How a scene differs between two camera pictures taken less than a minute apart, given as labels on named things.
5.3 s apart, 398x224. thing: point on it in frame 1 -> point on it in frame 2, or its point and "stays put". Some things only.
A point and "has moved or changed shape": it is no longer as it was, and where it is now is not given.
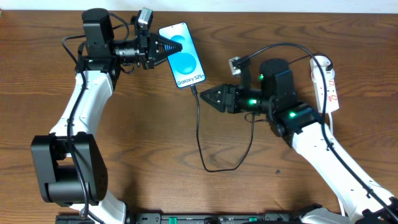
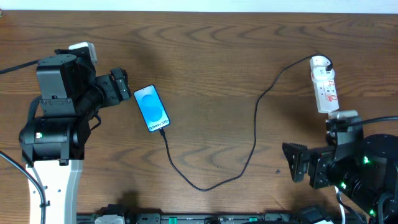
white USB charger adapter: x=325 y=65 stays put
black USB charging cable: x=252 y=114 has moved or changed shape
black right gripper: x=224 y=102 -> x=321 y=156
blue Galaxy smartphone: x=186 y=64 -> x=152 y=108
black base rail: x=195 y=218 stays put
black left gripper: x=148 y=49 -> x=113 y=94
